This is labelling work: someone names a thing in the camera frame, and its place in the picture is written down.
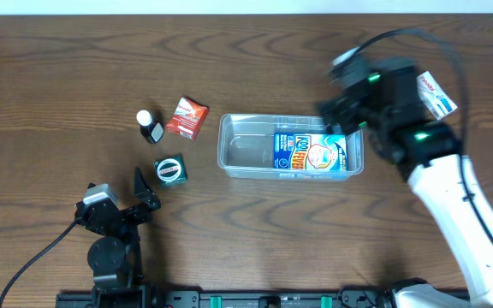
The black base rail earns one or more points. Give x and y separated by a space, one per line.
345 298

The blue KoolFever box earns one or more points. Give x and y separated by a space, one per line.
310 151

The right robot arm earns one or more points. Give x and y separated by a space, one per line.
431 161

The white Panadol box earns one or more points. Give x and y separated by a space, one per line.
434 97

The dark medicine bottle white cap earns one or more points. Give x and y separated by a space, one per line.
151 129

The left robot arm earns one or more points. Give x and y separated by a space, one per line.
115 258

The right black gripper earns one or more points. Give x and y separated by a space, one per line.
345 115

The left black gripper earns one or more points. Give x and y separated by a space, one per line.
126 211

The red Panadol box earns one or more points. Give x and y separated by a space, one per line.
187 119

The green round-logo box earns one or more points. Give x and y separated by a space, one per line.
170 171

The clear plastic container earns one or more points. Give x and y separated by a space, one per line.
246 147

